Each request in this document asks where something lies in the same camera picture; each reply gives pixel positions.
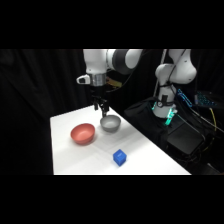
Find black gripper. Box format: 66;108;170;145
90;84;110;119

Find blue cube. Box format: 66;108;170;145
112;148;128;167

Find grey bowl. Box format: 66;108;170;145
99;114;122;134

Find pink bowl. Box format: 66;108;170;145
69;122;97;146

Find black equipment box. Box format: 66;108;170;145
123;96;209;169

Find black curtain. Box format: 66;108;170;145
0;49;224;176

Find blue lit electronics board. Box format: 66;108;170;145
194;91;218;108

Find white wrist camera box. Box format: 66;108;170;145
76;73;92;85

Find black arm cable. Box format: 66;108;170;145
107;49;145;94

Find blue metal bracket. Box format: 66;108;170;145
176;87;195;108

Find yellow cable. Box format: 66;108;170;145
209;107;218;134

